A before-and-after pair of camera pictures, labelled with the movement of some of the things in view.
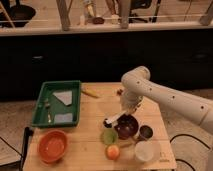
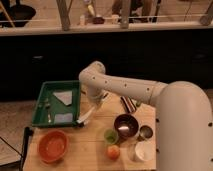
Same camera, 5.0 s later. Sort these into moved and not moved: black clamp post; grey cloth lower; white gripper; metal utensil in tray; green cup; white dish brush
Moved: white gripper; white dish brush
Not moved: black clamp post; grey cloth lower; green cup; metal utensil in tray
